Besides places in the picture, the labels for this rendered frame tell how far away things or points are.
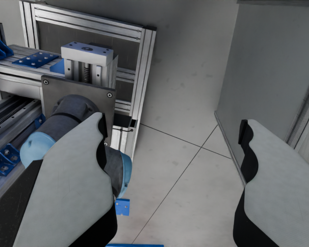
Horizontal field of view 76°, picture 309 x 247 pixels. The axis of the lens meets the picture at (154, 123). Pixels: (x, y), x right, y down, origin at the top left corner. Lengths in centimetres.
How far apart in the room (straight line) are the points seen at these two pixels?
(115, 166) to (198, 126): 145
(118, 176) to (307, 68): 68
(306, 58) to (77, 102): 74
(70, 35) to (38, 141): 111
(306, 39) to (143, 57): 90
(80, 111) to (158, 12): 113
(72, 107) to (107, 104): 10
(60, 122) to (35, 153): 10
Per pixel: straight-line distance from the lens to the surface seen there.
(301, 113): 82
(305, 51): 86
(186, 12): 159
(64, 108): 61
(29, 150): 52
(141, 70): 143
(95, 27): 144
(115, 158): 52
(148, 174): 230
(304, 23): 90
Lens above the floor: 158
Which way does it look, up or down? 58 degrees down
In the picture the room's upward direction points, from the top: 174 degrees counter-clockwise
